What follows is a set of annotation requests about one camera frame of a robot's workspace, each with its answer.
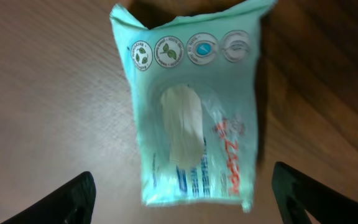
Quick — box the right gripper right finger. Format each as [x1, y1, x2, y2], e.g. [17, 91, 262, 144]
[272, 162, 358, 224]

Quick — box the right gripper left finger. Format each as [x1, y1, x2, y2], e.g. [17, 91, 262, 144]
[2, 171, 96, 224]

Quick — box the light teal wet wipes pack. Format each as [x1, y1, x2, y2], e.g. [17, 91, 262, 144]
[110, 0, 275, 212]

